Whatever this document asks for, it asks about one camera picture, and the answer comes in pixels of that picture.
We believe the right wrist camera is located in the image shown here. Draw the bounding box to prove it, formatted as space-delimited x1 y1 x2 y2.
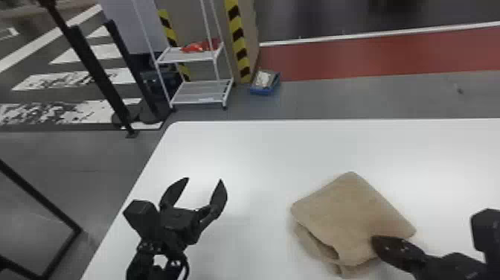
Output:
469 208 500 270

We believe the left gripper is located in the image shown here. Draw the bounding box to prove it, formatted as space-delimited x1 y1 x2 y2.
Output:
155 176 228 249

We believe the white wire rack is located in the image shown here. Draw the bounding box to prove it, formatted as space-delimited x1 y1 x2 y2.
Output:
130 0 236 111

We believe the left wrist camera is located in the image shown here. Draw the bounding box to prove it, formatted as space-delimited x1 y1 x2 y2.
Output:
122 199 162 241

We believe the beige towel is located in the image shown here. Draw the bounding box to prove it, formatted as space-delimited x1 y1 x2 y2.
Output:
289 171 417 280

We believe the red snack packet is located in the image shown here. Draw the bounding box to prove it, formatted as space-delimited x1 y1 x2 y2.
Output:
180 38 220 54

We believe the yellow black striped post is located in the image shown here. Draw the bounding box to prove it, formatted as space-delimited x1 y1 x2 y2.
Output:
156 8 193 83
224 0 254 84

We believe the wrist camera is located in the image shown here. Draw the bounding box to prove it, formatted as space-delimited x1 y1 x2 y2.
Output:
469 208 500 270
122 199 162 241

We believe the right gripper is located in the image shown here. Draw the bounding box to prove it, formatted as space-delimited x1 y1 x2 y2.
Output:
371 234 492 280

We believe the blue basket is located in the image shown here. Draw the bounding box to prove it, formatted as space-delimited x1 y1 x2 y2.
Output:
249 69 282 96

